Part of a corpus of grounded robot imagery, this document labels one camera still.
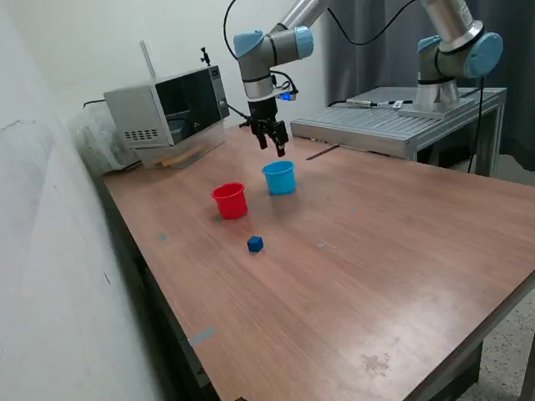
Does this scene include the silver microwave oven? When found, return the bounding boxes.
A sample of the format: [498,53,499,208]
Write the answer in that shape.
[103,64,232,148]

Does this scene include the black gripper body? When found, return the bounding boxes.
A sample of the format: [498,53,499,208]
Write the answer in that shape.
[247,94,279,124]

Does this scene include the grey tape strip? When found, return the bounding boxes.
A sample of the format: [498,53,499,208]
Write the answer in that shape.
[187,327,217,348]

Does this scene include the wooden blocks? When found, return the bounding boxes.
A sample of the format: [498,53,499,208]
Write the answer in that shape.
[152,144,206,170]

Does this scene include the thin white rod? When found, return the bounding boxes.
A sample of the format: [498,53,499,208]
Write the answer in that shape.
[140,39,157,80]

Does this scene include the aluminium robot mounting table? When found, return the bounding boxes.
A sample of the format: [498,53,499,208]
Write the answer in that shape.
[290,86,508,176]

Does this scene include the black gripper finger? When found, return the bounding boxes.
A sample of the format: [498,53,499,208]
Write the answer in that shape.
[249,119,269,150]
[268,120,290,159]

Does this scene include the clear plastic bag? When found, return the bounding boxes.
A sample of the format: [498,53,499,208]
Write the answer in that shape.
[69,102,141,176]

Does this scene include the red plastic cup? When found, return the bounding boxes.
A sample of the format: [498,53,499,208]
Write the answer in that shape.
[211,182,248,221]

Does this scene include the dark grey curtain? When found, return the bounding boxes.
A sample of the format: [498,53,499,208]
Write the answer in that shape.
[325,0,535,172]

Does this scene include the blue plastic cup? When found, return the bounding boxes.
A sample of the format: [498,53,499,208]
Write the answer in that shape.
[262,160,297,196]

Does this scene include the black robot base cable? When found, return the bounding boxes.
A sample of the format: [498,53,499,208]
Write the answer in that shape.
[466,73,486,175]

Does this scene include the black flat strip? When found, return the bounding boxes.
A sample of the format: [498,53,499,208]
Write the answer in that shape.
[305,145,339,161]

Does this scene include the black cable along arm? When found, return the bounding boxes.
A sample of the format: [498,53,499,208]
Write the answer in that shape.
[222,0,419,62]

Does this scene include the metal connector with cable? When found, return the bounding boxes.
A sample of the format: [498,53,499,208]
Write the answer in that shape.
[328,99,415,109]

